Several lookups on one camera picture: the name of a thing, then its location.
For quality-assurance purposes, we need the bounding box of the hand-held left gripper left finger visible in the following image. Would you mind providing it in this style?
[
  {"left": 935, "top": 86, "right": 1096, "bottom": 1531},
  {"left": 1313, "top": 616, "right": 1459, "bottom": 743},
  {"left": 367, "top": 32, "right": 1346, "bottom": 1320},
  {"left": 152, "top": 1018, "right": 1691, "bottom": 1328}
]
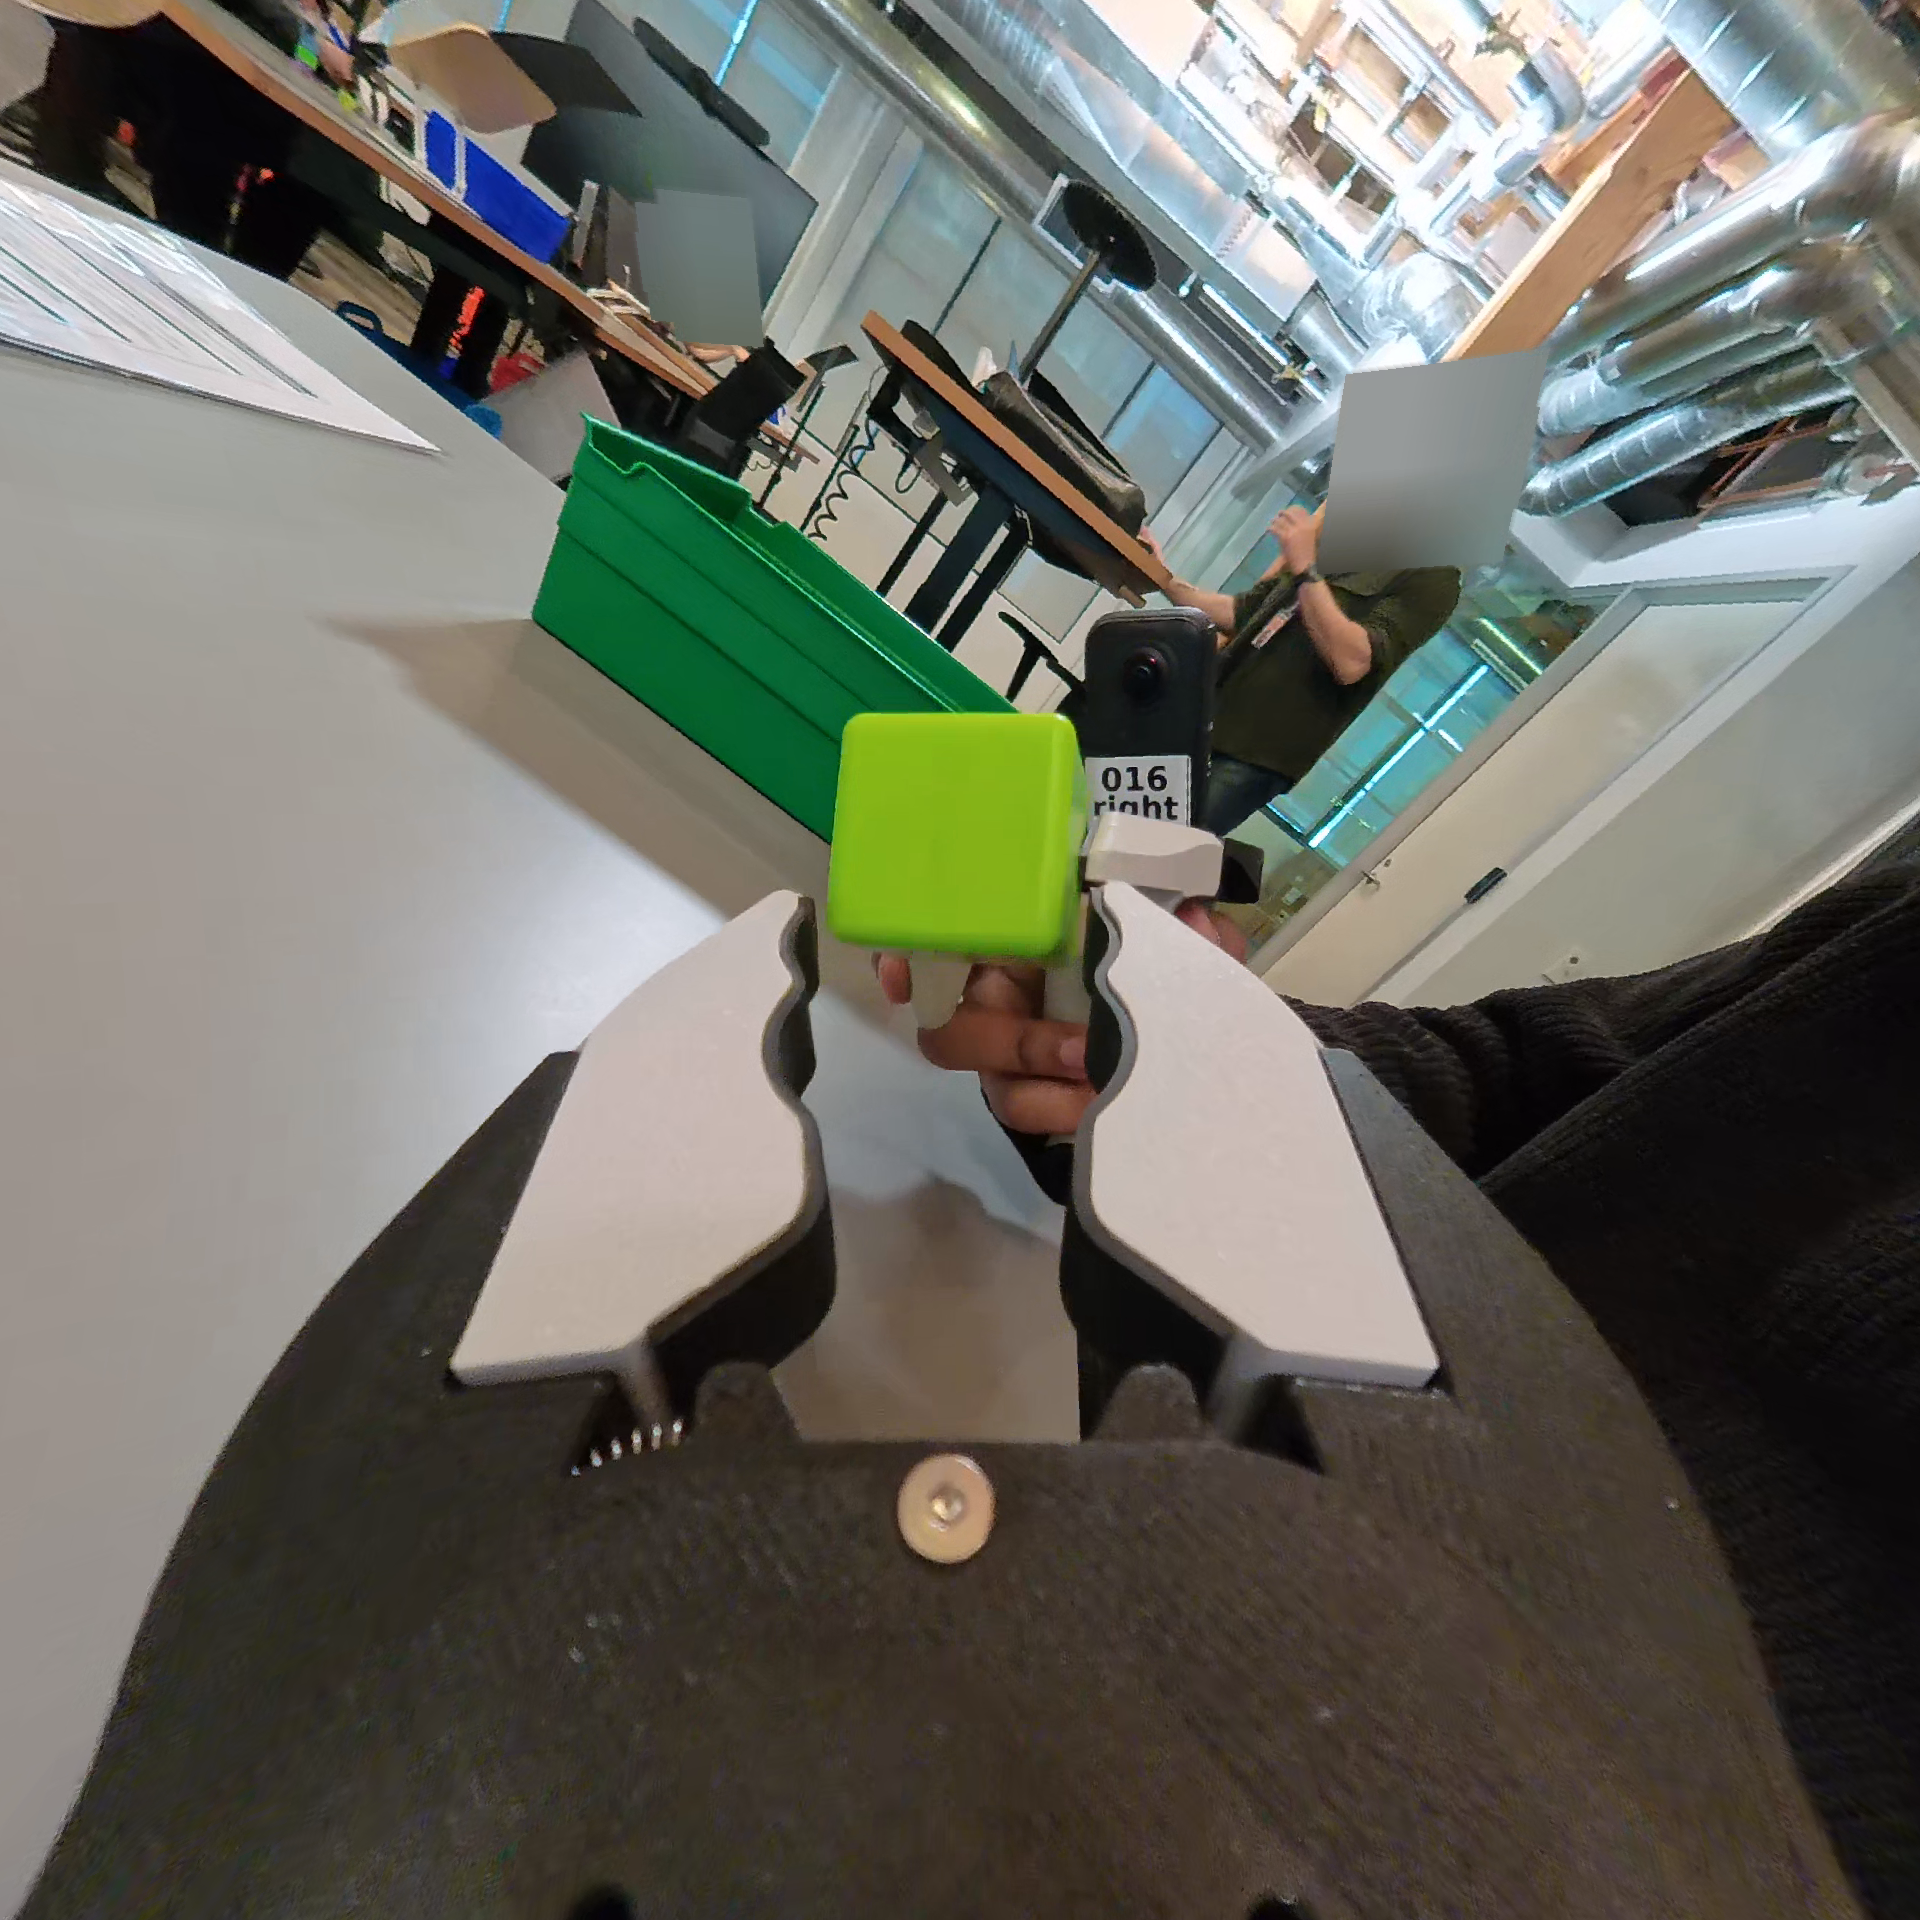
[{"left": 450, "top": 887, "right": 835, "bottom": 1443}]

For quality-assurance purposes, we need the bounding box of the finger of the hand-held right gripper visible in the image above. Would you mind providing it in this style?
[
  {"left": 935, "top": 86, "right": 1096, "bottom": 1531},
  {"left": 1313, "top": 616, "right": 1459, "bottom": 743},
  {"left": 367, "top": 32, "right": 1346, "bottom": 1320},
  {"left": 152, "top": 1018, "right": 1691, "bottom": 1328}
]
[{"left": 1083, "top": 832, "right": 1225, "bottom": 898}]

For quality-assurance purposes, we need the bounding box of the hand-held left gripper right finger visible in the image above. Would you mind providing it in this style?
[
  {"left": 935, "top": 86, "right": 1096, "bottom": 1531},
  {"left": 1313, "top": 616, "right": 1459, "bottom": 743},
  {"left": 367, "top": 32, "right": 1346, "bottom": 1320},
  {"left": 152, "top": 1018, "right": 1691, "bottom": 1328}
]
[{"left": 1061, "top": 882, "right": 1442, "bottom": 1443}]

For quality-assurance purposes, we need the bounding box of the lime green magnetic cube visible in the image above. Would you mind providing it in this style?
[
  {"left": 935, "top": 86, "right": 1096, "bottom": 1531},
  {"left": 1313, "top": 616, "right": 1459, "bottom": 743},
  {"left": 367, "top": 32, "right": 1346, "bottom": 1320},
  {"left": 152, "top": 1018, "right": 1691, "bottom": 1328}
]
[{"left": 828, "top": 712, "right": 1090, "bottom": 963}]

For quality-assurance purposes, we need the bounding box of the green plastic bin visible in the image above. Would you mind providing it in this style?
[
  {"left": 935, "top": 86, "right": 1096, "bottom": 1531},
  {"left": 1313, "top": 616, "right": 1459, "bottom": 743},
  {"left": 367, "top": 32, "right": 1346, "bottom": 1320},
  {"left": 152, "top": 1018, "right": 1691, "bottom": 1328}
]
[{"left": 533, "top": 414, "right": 1022, "bottom": 820}]

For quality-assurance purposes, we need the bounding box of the person's right forearm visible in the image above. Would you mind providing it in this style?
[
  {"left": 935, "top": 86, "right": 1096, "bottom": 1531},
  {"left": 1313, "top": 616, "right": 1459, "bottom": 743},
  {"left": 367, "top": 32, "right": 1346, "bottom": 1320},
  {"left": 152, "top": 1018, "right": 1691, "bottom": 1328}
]
[{"left": 1291, "top": 832, "right": 1920, "bottom": 1920}]

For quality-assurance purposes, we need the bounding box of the wooden standing desk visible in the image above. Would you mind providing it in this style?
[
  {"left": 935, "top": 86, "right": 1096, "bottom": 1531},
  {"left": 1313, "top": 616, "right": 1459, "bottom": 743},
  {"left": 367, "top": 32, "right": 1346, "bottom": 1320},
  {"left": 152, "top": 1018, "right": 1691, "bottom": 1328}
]
[{"left": 863, "top": 313, "right": 1180, "bottom": 661}]

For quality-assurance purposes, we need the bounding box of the black bag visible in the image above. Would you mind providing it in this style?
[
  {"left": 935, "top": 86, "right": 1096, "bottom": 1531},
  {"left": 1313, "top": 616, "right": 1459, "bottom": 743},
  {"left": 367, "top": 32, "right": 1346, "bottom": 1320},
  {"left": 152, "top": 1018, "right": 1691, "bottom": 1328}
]
[{"left": 982, "top": 368, "right": 1149, "bottom": 528}]

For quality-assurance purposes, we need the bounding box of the black disc pole fixture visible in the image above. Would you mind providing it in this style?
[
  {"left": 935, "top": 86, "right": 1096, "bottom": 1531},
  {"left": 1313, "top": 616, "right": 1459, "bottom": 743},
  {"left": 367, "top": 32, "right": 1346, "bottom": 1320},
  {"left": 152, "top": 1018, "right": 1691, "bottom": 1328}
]
[{"left": 1033, "top": 177, "right": 1161, "bottom": 384}]

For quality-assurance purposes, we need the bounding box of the black monitor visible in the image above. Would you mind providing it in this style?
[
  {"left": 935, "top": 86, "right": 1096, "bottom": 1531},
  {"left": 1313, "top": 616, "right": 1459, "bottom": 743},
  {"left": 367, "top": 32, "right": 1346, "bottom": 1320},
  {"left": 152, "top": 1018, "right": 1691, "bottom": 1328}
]
[{"left": 519, "top": 37, "right": 822, "bottom": 355}]

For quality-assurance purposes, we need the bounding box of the blue storage bin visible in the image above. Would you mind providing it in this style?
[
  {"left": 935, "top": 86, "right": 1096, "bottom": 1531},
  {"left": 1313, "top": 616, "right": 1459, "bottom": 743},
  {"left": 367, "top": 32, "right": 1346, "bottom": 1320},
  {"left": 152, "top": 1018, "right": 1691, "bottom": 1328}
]
[{"left": 423, "top": 107, "right": 576, "bottom": 257}]

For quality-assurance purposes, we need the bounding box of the laminated instruction sheet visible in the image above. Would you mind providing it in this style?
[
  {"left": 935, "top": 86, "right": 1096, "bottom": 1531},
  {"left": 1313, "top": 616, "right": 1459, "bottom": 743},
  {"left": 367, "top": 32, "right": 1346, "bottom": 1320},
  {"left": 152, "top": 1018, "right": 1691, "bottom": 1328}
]
[{"left": 0, "top": 180, "right": 442, "bottom": 451}]

